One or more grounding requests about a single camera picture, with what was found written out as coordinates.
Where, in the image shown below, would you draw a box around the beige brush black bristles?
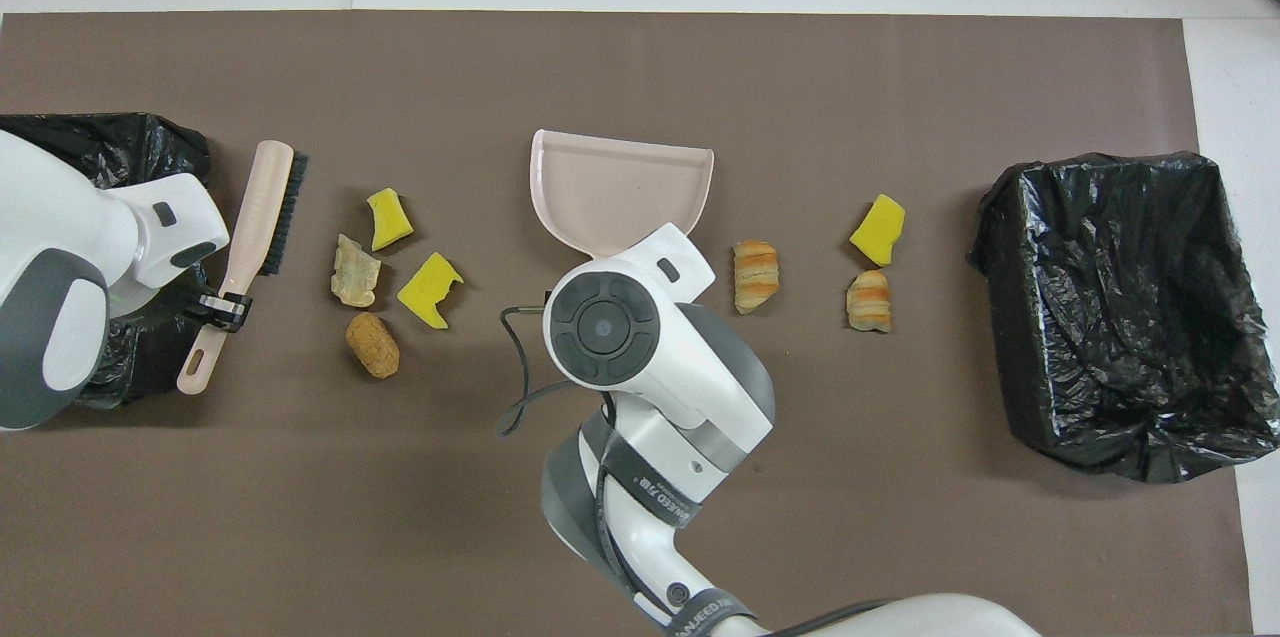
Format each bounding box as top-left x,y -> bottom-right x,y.
177,140 -> 309,396

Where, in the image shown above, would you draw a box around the pale torn bread piece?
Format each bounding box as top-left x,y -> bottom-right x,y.
331,234 -> 383,309

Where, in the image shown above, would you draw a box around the brown oval bread bun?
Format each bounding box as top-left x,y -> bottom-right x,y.
346,312 -> 401,380

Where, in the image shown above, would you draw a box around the yellow sponge piece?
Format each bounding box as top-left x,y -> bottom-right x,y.
366,188 -> 415,252
397,252 -> 465,330
849,194 -> 907,268

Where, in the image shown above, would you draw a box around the pale pink plastic dustpan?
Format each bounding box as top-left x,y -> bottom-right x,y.
528,127 -> 716,263

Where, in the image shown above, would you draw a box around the striped croissant bread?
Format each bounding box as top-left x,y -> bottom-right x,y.
846,269 -> 893,333
732,239 -> 781,316

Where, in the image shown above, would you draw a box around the bin with black bag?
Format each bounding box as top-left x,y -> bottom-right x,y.
0,112 -> 213,410
966,152 -> 1280,485

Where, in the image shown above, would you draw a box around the brown table mat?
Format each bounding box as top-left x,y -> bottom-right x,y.
0,10 -> 1256,637

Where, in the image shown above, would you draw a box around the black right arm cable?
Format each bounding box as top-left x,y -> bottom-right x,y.
497,302 -> 901,637

